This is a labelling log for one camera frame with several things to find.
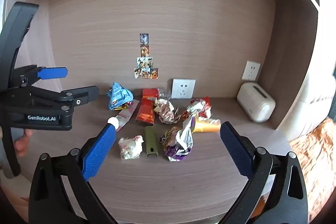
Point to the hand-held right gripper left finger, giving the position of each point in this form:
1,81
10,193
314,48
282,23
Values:
98,154

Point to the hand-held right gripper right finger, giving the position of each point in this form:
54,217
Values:
236,153

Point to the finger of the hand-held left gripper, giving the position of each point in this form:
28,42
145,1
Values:
52,72
84,94

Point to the white wrapper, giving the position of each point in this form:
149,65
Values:
130,147

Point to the blue snack wrapper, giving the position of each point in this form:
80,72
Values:
118,95

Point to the yellow orange packet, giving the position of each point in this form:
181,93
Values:
207,125

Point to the squeezed tube with white cap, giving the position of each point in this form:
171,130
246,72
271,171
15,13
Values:
126,115

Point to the olive green sleeve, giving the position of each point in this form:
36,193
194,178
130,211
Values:
151,142

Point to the red silver wrapper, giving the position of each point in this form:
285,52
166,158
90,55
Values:
199,108

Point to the purple silver wrapper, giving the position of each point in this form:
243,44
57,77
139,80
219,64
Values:
178,145

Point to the red snack packet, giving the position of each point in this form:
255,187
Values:
146,109

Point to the silver foil wrapper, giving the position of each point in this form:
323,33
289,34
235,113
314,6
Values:
165,109

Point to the person's left hand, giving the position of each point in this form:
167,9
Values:
23,144

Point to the white rounded appliance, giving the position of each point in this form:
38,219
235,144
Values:
256,106

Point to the pyramid of picture stickers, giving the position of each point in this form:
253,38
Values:
145,64

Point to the orange and white bed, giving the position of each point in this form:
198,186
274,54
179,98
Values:
313,161

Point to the clear plastic wrapper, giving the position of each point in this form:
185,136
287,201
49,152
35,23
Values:
164,94

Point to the white tufted headboard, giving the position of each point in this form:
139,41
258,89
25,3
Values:
319,100

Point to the white wall socket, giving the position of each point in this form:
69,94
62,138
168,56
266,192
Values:
183,88
251,70

